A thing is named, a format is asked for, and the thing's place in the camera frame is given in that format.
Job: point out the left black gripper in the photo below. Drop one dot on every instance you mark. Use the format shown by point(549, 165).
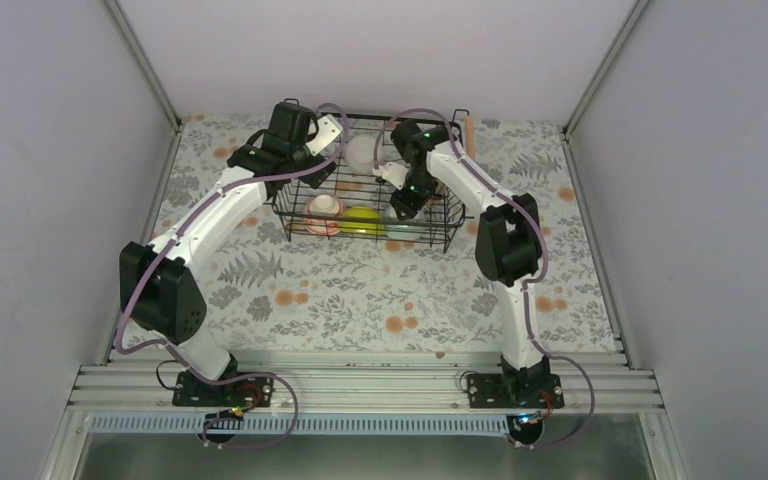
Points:
point(315, 178)

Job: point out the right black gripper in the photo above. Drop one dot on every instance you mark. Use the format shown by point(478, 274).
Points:
point(410, 207)

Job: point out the light green bowl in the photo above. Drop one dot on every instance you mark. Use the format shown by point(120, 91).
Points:
point(399, 230)

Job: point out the pink patterned bowl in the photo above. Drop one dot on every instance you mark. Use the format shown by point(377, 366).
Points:
point(321, 215)

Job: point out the yellow-green bowl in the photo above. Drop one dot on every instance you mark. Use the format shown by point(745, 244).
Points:
point(361, 220)

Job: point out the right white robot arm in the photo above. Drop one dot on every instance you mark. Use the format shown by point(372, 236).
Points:
point(508, 245)

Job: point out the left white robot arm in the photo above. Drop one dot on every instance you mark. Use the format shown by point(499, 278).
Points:
point(161, 302)

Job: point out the white ceramic bowl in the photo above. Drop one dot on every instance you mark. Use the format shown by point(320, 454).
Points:
point(358, 155)

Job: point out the floral tablecloth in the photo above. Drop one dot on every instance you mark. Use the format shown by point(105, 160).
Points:
point(265, 291)

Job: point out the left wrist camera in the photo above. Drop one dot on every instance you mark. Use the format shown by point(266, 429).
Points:
point(322, 132)

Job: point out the black wire dish rack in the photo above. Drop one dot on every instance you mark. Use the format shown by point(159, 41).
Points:
point(442, 216)

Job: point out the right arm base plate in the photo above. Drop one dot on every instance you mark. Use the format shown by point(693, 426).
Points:
point(494, 391)

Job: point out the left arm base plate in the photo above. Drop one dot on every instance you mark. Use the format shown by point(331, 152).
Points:
point(248, 393)

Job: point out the aluminium rail frame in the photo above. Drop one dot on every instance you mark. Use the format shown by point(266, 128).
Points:
point(376, 383)

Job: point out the perforated cable duct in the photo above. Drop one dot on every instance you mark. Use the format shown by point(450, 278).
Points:
point(306, 424)

